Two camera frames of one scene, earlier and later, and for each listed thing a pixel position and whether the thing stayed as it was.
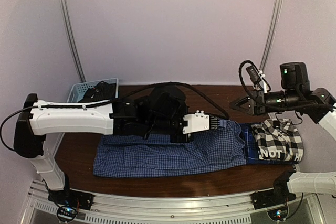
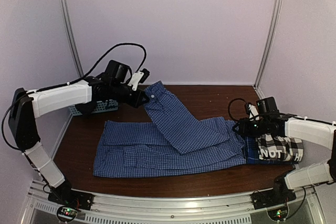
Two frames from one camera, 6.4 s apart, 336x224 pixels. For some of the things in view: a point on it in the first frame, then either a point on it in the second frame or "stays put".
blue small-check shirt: x=119 y=156 stays put
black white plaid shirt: x=277 y=139 stays put
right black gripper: x=255 y=108 -> x=243 y=128
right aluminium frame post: x=271 y=41 stays put
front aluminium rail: x=234 y=208 stays put
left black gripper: x=190 y=139 -> x=136 y=102
